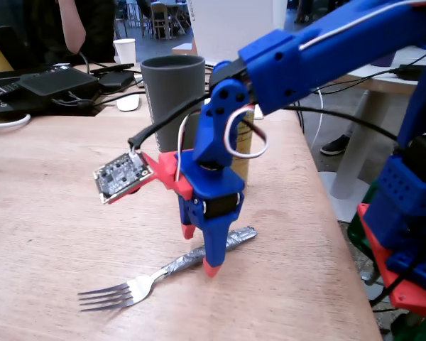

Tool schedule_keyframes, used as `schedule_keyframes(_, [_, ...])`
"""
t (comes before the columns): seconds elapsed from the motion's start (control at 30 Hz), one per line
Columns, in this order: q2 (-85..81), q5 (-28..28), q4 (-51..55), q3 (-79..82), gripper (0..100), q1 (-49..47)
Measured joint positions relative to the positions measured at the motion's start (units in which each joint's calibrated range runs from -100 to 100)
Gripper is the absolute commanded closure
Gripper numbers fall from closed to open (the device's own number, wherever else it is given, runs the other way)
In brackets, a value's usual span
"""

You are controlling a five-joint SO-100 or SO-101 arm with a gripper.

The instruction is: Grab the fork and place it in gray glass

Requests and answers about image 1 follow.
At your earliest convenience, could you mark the black flat console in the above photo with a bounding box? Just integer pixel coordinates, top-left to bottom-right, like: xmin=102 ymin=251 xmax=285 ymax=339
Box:
xmin=0 ymin=67 xmax=104 ymax=117

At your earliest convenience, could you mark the person in black shirt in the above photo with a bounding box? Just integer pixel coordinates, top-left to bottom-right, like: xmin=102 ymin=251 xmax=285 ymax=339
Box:
xmin=21 ymin=0 xmax=116 ymax=67

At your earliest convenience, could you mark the wooden chair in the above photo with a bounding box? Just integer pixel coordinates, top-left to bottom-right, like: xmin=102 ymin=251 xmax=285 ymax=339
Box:
xmin=151 ymin=3 xmax=187 ymax=40

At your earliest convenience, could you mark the black box device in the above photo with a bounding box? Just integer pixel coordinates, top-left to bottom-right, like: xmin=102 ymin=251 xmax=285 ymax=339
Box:
xmin=17 ymin=67 xmax=100 ymax=97

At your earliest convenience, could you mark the red robot base plate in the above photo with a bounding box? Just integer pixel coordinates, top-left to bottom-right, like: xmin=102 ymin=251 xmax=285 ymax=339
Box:
xmin=356 ymin=202 xmax=426 ymax=318

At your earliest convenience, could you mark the metal fork with taped handle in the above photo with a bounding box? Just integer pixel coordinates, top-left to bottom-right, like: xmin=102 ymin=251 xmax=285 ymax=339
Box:
xmin=77 ymin=225 xmax=258 ymax=313

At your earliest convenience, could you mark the black camera cable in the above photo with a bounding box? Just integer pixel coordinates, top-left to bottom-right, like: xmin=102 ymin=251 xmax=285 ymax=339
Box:
xmin=127 ymin=92 xmax=400 ymax=150

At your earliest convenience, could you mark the red wrist camera mount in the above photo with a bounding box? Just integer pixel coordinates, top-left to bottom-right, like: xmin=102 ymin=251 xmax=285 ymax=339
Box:
xmin=93 ymin=151 xmax=195 ymax=206

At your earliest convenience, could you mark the yellow drink can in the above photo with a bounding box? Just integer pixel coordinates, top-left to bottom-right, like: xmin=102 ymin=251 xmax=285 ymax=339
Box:
xmin=230 ymin=106 xmax=256 ymax=188

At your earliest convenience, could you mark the white paper cup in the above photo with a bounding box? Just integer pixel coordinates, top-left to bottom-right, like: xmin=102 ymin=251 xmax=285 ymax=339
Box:
xmin=112 ymin=38 xmax=137 ymax=65

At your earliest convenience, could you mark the tall gray tumbler glass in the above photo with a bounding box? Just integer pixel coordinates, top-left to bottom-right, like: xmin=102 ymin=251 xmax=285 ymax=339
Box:
xmin=140 ymin=55 xmax=206 ymax=153

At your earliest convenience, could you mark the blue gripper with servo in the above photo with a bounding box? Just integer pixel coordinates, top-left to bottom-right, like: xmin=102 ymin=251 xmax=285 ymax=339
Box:
xmin=177 ymin=165 xmax=246 ymax=278

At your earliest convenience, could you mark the white computer mouse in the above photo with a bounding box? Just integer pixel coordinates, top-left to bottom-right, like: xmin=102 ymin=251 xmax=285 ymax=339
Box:
xmin=116 ymin=94 xmax=141 ymax=112

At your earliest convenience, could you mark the black power adapter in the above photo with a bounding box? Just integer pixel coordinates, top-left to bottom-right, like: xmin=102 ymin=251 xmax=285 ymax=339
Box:
xmin=393 ymin=65 xmax=426 ymax=81
xmin=98 ymin=70 xmax=136 ymax=92

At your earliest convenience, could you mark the white power cable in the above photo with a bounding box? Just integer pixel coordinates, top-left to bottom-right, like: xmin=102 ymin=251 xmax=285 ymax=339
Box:
xmin=0 ymin=113 xmax=32 ymax=129

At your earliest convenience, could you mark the black sneaker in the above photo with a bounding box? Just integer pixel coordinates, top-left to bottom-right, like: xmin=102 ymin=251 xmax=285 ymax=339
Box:
xmin=319 ymin=134 xmax=352 ymax=156

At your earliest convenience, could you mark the round white table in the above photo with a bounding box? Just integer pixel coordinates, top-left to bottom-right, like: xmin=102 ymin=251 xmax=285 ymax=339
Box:
xmin=319 ymin=45 xmax=426 ymax=223

